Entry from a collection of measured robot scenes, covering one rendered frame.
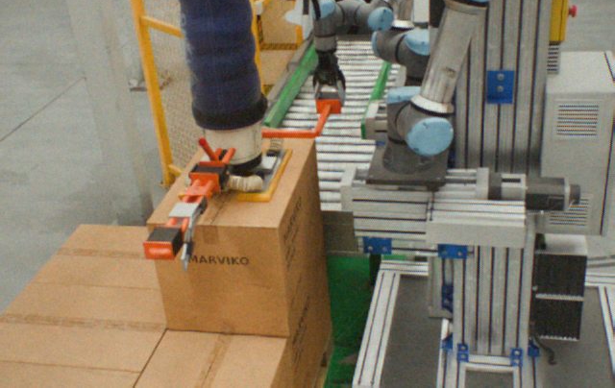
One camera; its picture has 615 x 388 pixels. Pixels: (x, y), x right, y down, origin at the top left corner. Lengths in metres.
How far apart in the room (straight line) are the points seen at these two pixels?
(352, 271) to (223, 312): 1.32
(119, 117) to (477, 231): 2.18
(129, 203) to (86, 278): 1.26
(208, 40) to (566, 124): 1.04
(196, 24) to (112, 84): 1.62
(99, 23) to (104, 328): 1.61
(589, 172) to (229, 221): 1.06
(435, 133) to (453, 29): 0.27
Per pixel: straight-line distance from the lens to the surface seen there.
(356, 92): 4.20
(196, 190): 2.15
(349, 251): 3.02
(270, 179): 2.42
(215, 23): 2.23
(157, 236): 1.95
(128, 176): 4.02
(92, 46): 3.80
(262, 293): 2.35
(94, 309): 2.73
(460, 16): 2.01
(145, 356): 2.47
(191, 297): 2.44
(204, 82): 2.30
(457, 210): 2.22
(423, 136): 2.05
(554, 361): 2.88
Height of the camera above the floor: 2.08
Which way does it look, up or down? 28 degrees down
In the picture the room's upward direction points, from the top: 5 degrees counter-clockwise
